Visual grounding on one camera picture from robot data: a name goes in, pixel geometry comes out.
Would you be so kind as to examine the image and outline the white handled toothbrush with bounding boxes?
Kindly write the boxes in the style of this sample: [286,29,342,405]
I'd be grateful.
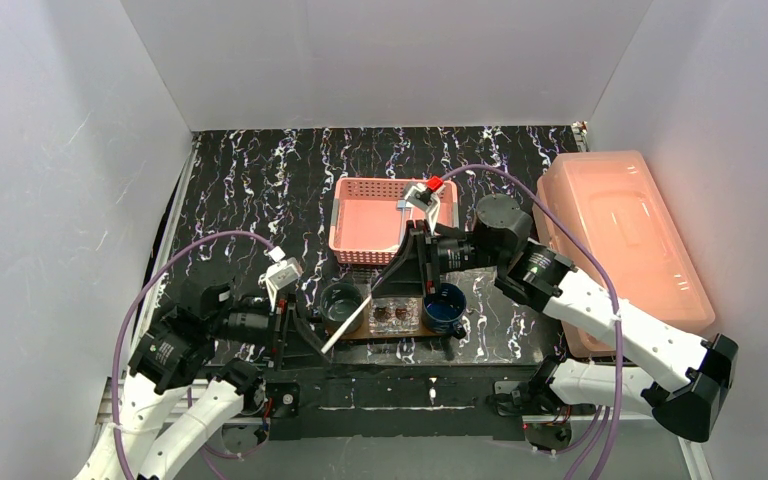
[319,295,372,355]

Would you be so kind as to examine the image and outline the clear plastic dimpled tray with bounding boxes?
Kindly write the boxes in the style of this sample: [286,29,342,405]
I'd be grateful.
[368,297,420,323]

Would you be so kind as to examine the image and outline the dark blue cup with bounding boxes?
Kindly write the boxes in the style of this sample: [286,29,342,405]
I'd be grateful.
[421,283,467,339]

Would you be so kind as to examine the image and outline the dark grey cup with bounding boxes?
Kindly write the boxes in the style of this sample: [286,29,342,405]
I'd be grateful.
[318,283,365,334]

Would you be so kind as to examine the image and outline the oval wooden tray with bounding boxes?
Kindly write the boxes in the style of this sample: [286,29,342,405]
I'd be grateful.
[341,320,466,341]

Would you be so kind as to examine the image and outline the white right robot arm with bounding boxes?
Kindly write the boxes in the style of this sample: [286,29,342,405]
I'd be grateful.
[371,194,738,443]

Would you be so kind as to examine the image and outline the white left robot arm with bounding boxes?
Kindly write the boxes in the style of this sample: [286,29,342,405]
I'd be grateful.
[77,284,325,479]

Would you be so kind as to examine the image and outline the large pink storage box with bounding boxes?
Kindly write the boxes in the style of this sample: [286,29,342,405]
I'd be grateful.
[537,151,716,334]

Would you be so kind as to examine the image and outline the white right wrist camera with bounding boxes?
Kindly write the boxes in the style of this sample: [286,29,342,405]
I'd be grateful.
[402,176,444,232]

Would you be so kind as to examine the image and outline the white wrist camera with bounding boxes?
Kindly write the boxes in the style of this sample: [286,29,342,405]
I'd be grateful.
[261,247,302,310]
[402,176,444,232]

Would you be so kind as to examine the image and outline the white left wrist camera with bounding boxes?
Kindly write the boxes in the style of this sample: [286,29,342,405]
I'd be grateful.
[261,247,302,310]

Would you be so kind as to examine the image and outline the clear handled toothbrush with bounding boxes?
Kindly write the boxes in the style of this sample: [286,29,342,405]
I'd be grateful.
[396,200,415,246]

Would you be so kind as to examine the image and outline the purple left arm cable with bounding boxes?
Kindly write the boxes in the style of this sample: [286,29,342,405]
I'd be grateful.
[110,231,279,480]

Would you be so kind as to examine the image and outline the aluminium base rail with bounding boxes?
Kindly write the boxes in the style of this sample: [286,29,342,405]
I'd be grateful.
[521,412,714,480]

